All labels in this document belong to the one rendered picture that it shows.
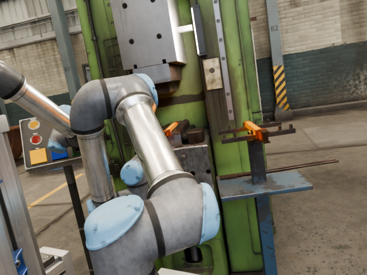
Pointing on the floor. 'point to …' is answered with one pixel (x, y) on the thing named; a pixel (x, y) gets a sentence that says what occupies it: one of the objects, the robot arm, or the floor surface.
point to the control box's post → (77, 210)
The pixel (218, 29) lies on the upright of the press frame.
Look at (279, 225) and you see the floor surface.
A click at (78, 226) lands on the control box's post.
